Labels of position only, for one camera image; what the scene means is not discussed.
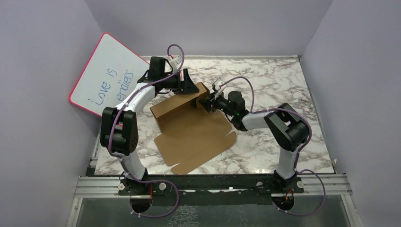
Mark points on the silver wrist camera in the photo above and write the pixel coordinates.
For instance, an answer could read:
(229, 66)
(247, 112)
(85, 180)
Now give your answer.
(218, 86)
(175, 62)

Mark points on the pink-framed whiteboard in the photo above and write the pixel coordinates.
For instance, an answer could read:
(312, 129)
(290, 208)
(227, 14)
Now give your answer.
(109, 76)

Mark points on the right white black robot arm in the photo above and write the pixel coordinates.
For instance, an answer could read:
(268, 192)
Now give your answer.
(290, 130)

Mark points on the aluminium frame rail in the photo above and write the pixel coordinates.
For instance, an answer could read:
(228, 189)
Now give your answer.
(326, 202)

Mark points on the brown cardboard box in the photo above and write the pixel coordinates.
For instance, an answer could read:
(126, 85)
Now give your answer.
(190, 136)

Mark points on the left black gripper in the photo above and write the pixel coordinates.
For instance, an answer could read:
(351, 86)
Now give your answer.
(187, 86)

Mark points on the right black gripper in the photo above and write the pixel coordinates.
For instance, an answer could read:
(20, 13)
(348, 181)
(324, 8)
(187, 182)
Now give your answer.
(206, 103)

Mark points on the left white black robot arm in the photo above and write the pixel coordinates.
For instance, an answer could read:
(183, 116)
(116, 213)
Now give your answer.
(119, 127)

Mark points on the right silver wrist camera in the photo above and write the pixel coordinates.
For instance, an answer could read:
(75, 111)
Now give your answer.
(218, 86)

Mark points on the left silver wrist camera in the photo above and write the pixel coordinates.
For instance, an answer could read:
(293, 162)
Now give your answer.
(175, 62)

